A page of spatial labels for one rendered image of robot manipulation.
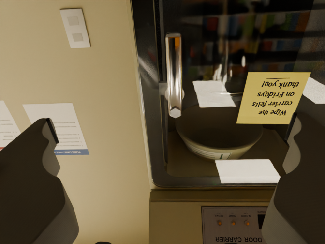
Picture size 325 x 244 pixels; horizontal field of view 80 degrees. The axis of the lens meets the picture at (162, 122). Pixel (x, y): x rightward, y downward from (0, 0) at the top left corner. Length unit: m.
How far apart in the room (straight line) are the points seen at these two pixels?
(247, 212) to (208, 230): 0.08
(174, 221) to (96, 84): 0.56
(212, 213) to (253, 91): 0.23
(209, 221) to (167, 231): 0.08
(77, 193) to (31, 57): 0.74
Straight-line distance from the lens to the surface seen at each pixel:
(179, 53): 0.20
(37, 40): 0.83
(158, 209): 0.40
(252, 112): 0.30
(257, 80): 0.28
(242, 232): 0.42
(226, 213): 0.41
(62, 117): 0.92
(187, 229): 0.40
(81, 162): 1.06
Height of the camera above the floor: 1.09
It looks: 32 degrees up
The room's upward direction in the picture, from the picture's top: 176 degrees clockwise
